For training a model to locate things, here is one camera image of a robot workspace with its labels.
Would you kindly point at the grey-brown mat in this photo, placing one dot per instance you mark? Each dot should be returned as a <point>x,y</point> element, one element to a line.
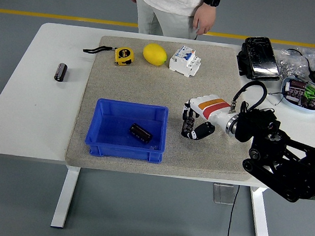
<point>154,92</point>

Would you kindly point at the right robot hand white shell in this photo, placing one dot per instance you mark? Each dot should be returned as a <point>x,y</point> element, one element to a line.
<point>214,109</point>

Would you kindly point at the green plastic connectors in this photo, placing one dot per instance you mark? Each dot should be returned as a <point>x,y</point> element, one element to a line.
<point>311,91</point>

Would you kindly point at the white circuit breaker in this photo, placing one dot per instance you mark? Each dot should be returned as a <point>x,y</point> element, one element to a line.
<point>185,61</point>

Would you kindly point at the white module with dark cylinders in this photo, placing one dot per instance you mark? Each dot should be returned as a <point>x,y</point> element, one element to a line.
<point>293,95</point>

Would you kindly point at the clear bag of screws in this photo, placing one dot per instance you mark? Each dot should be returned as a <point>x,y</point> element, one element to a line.
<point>291,65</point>

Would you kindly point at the yellow lemon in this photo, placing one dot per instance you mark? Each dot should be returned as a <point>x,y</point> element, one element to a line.
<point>154,54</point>

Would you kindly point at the person's left hand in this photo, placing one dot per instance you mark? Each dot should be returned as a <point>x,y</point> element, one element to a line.
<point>204,19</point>

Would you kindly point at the blue plastic box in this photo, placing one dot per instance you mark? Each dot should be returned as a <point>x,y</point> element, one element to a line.
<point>109,130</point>

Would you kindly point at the grey metal bracket box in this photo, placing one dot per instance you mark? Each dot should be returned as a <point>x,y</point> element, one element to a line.
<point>224,193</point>

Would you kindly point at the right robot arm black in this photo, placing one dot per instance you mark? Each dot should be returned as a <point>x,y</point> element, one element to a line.
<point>271,151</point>

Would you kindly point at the light blue tray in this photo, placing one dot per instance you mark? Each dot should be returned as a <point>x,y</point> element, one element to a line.
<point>283,96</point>

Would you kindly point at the black wrist watch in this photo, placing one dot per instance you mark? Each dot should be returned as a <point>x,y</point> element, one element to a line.
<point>212,0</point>

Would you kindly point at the black printed cylindrical battery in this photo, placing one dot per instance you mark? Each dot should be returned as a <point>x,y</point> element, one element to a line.
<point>187,126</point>

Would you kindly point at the person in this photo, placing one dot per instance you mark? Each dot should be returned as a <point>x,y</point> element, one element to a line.
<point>163,4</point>

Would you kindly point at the dark cylindrical battery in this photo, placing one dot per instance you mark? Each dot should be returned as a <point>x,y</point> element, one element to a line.
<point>61,72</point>

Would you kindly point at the small brown capacitor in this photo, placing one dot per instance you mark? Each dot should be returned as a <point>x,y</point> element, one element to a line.
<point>311,103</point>
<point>297,85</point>

